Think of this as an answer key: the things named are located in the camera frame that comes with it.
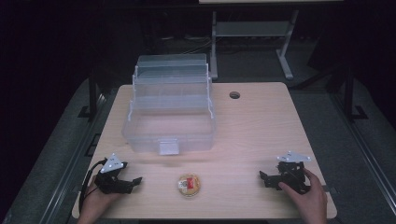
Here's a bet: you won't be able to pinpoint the black metal stand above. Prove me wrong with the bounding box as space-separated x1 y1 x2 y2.
341 66 369 121
77 68 101 121

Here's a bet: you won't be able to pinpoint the round yellow red-label snack packet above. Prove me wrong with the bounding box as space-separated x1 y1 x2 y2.
177 173 202 198

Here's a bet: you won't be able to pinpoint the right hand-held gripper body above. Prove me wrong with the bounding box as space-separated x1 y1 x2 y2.
274 150 312 196

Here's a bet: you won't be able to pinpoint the grey metal stand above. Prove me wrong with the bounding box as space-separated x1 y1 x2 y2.
208 8 301 80

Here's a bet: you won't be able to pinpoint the floor cables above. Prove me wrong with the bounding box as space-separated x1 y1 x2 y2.
181 35 217 55

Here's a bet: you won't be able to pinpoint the person's left hand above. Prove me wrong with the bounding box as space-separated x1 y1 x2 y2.
81 179 123 218

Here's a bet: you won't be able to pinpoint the person's right hand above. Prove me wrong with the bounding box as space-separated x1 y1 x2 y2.
277 168 329 219

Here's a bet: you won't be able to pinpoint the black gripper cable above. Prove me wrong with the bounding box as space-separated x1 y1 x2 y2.
78 158 108 214

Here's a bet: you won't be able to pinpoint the clear plastic tiered storage box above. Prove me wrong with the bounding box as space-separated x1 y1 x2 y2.
121 53 218 156

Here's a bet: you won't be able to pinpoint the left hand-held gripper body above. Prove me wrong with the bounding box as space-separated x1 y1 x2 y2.
94 152 129 194

